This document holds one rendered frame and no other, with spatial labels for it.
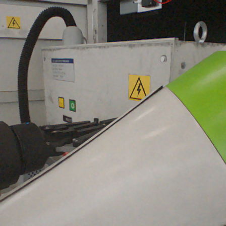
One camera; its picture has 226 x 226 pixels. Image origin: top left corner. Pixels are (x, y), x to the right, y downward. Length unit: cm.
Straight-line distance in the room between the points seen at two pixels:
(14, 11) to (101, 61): 50
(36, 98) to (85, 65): 43
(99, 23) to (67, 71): 38
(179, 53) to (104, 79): 19
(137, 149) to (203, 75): 6
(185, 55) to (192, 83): 29
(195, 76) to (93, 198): 10
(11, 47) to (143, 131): 87
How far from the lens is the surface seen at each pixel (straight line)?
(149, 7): 87
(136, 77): 48
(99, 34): 101
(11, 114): 102
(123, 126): 17
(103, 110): 57
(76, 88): 65
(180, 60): 44
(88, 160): 17
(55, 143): 37
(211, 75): 17
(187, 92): 16
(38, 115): 103
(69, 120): 70
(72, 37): 73
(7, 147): 34
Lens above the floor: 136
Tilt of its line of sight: 13 degrees down
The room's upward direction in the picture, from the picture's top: straight up
